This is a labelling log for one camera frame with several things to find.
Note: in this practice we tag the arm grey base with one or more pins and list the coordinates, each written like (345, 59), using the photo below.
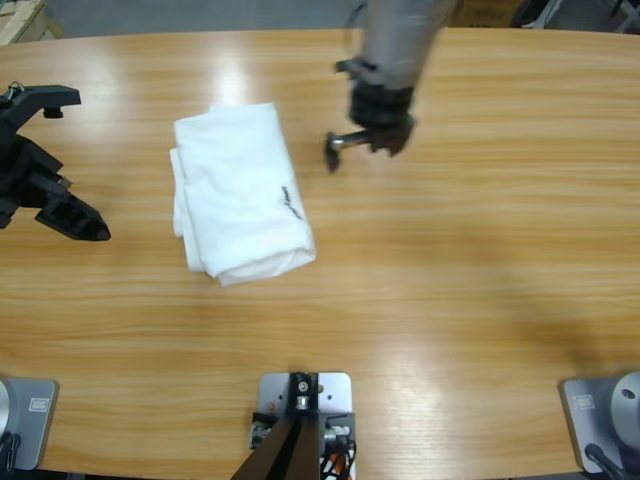
(30, 425)
(585, 425)

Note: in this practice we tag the silver metal clamp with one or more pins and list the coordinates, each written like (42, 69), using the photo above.
(337, 434)
(257, 432)

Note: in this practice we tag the dark camera post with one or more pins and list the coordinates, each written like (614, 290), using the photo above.
(280, 455)

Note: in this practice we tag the white t-shirt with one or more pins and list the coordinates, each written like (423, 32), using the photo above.
(240, 200)

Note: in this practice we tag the brown cardboard box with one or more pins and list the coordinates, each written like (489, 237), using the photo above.
(485, 12)

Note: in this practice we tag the white mounting block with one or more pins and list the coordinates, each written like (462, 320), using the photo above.
(337, 387)

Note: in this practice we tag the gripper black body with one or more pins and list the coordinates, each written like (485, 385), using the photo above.
(25, 175)
(382, 117)

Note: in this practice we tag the grey metal stand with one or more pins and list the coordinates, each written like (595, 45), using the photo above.
(626, 12)

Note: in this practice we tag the stacked wooden boards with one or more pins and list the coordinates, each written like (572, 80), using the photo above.
(20, 20)

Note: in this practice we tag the grey chair leg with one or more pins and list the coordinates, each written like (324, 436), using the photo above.
(547, 12)

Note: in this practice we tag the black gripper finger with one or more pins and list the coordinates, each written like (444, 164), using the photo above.
(75, 220)
(334, 157)

